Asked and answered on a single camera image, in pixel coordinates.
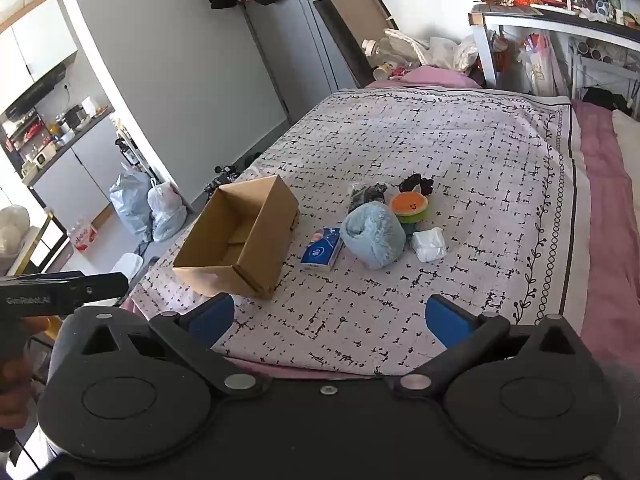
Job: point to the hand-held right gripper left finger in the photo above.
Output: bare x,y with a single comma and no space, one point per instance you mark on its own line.
212,317

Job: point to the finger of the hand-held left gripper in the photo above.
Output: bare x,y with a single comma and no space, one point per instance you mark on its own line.
100,287

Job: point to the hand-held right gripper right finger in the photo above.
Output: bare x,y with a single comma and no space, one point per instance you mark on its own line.
445,320

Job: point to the brown cardboard box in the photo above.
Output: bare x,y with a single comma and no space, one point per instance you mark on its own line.
260,250

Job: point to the light blue fluffy plush roll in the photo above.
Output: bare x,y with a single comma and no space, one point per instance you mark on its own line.
375,240

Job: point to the orange burger plush toy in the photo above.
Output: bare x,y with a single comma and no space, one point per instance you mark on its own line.
410,205

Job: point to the blue tissue pack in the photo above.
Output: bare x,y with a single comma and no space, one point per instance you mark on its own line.
320,252

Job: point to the black scrunchie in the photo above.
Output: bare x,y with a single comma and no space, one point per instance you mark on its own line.
424,182

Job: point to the crinkled clear plastic wrapper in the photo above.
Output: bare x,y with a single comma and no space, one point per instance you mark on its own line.
367,195

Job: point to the person's left hand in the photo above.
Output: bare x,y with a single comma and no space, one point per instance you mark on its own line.
15,390

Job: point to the white waste bin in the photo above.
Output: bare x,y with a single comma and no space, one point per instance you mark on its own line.
127,266

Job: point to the red and white carton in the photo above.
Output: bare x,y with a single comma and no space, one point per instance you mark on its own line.
84,239

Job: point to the grey plastic bag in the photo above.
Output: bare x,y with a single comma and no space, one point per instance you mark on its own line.
131,205

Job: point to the white plastic bag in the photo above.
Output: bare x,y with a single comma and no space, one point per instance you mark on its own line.
167,210

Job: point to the grey kitchen base cabinet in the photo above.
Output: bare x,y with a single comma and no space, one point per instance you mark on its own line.
85,170

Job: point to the grey sneaker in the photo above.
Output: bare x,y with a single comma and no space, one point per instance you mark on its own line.
214,189
227,174

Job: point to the black and white printed blanket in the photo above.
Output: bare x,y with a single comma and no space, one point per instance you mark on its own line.
425,125

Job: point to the black range hood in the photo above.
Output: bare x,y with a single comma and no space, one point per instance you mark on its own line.
35,92

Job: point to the paper cup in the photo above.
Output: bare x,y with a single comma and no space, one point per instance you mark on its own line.
382,72

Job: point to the white pillow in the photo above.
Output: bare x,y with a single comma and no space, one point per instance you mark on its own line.
627,130

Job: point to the clear bottle with white cap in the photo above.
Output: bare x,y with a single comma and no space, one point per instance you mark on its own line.
376,52

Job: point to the white metal chair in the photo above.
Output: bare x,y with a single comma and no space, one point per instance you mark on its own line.
600,67

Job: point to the white desk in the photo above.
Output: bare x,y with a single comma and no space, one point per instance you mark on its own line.
540,17

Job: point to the flat brown cardboard board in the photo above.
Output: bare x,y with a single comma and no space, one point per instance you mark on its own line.
355,15

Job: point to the gold frame shelf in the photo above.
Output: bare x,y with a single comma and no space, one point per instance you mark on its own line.
42,240

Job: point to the white kitchen wall cabinet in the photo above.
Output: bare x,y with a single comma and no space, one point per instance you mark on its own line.
35,35

